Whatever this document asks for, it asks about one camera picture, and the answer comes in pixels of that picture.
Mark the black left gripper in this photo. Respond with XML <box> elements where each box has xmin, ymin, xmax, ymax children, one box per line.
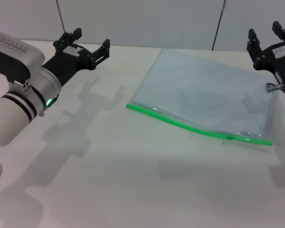
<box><xmin>41</xmin><ymin>27</ymin><xmax>111</xmax><ymax>88</ymax></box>

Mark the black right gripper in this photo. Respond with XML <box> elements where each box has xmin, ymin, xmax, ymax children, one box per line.
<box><xmin>246</xmin><ymin>21</ymin><xmax>285</xmax><ymax>94</ymax></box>

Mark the clear green-zip document bag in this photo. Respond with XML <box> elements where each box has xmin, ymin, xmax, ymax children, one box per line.
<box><xmin>125</xmin><ymin>48</ymin><xmax>285</xmax><ymax>147</ymax></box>

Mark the silver right cable connector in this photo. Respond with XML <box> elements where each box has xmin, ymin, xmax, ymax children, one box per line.
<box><xmin>265</xmin><ymin>82</ymin><xmax>285</xmax><ymax>94</ymax></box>

